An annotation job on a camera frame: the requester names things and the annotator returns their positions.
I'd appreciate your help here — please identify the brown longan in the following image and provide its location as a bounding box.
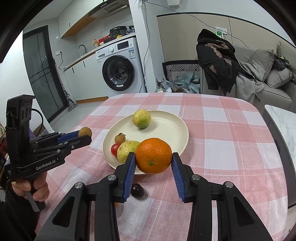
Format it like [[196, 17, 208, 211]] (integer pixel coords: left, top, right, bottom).
[[78, 126, 92, 137], [114, 133, 126, 144]]

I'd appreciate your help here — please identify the dark cherry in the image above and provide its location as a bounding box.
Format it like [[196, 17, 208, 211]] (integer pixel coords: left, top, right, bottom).
[[130, 183, 144, 199]]

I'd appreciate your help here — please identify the red cherry tomato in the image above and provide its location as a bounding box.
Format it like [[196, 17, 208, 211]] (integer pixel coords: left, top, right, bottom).
[[111, 143, 121, 157]]

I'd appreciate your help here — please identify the large yellow-green guava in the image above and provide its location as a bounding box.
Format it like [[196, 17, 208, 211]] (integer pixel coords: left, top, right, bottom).
[[117, 141, 140, 164]]

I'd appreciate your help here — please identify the green-yellow citrus fruit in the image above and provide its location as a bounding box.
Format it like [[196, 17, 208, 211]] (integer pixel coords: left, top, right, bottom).
[[132, 109, 152, 129]]

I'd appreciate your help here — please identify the person's left hand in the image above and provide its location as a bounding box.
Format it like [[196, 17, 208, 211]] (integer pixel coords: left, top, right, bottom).
[[11, 172, 50, 202]]

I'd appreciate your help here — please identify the pink checkered tablecloth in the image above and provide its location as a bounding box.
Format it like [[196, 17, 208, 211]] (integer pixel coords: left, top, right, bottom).
[[39, 93, 287, 240]]

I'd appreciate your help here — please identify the black glass door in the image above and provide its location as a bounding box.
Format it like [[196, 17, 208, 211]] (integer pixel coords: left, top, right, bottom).
[[23, 26, 68, 122]]

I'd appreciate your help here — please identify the cream round plate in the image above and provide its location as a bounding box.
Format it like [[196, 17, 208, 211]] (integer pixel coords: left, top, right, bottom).
[[102, 109, 189, 175]]

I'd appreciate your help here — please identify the white kitchen cabinet counter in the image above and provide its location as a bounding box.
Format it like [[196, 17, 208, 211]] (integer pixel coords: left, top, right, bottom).
[[64, 33, 136, 102]]

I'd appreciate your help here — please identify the white washing machine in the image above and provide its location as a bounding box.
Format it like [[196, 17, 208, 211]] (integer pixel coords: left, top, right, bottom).
[[95, 36, 147, 97]]

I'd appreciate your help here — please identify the yellow bottle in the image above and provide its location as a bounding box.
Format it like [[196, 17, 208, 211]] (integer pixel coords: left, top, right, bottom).
[[93, 39, 99, 49]]

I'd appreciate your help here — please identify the black patterned basket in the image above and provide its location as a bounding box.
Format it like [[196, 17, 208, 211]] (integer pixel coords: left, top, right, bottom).
[[159, 60, 200, 94]]

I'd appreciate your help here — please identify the grey blanket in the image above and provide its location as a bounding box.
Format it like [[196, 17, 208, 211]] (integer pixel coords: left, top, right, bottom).
[[236, 60, 265, 104]]

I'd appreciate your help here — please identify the black rice cooker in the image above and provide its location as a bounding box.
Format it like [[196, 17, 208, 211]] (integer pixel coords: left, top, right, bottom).
[[109, 26, 127, 40]]

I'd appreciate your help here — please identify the grey sofa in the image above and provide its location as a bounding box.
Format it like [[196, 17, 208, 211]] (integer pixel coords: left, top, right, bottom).
[[196, 41, 292, 113]]

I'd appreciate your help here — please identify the black jacket on chair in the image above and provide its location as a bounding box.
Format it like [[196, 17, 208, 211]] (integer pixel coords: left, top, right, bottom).
[[196, 29, 240, 94]]

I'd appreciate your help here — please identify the grey cushion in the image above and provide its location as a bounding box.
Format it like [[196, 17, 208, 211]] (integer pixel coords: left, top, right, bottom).
[[265, 68, 293, 89], [250, 49, 274, 82]]

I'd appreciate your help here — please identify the range hood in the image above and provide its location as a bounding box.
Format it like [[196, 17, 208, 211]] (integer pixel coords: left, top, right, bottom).
[[88, 0, 129, 19]]

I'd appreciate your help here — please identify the black cable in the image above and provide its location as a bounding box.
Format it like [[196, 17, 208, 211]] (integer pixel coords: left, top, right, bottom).
[[31, 108, 45, 137]]

